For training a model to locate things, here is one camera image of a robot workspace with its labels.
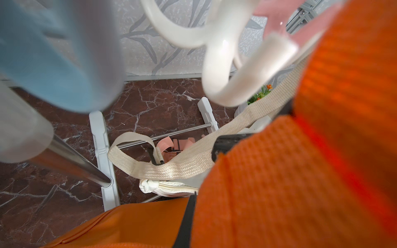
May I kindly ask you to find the cream crescent bag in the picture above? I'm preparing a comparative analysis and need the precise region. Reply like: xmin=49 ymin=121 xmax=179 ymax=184
xmin=108 ymin=58 xmax=309 ymax=197

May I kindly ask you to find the orange crescent bag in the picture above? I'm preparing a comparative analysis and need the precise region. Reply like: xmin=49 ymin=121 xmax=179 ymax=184
xmin=49 ymin=1 xmax=397 ymax=248

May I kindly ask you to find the white plastic hook left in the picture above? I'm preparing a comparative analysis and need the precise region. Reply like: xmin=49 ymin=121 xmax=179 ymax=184
xmin=141 ymin=1 xmax=299 ymax=107

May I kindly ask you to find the pink plastic hook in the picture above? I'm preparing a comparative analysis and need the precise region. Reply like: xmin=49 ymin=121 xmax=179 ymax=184
xmin=253 ymin=1 xmax=343 ymax=47

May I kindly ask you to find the blue plastic hook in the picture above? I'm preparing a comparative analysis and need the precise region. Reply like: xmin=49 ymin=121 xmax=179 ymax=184
xmin=1 ymin=1 xmax=94 ymax=113

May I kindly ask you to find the white pot with artificial plant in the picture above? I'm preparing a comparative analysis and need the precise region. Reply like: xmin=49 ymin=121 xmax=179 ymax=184
xmin=234 ymin=84 xmax=273 ymax=117

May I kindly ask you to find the white and steel clothes rack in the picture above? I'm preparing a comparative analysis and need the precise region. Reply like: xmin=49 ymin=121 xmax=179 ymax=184
xmin=0 ymin=0 xmax=221 ymax=212

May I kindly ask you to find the pink bag with braided strap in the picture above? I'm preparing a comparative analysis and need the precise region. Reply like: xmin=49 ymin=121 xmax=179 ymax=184
xmin=156 ymin=137 xmax=196 ymax=163

